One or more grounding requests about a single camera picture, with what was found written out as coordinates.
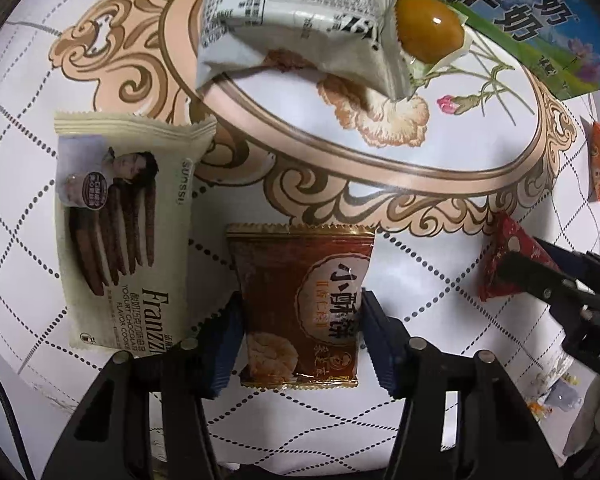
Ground grey white snack packet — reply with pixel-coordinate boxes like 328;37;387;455
196;0;412;101

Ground small red snack packet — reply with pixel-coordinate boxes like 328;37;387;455
477;211;561;303

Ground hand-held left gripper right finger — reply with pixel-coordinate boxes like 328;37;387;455
361;289;563;480

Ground biscuit packet with round label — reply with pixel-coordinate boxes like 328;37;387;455
225;223;376;391

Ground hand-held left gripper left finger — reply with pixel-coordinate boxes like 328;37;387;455
40;292;245;480

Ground quilted floral bed cover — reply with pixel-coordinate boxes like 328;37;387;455
0;0;600;467

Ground braised egg packet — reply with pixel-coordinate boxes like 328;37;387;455
392;0;469;79

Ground colourful candy packet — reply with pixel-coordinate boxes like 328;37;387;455
527;350;584;419

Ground chocolate cookie stick packet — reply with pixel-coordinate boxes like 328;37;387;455
54;110;217;359

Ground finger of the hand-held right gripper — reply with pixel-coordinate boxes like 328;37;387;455
532;237;600;286
497;250;600;313

